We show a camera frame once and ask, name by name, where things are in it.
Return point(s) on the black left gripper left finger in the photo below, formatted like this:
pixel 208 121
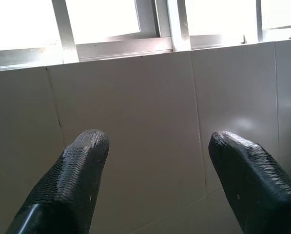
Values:
pixel 69 185

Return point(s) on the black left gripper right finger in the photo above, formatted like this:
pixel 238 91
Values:
pixel 255 185

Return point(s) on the white framed window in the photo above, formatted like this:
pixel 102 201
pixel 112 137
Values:
pixel 125 45

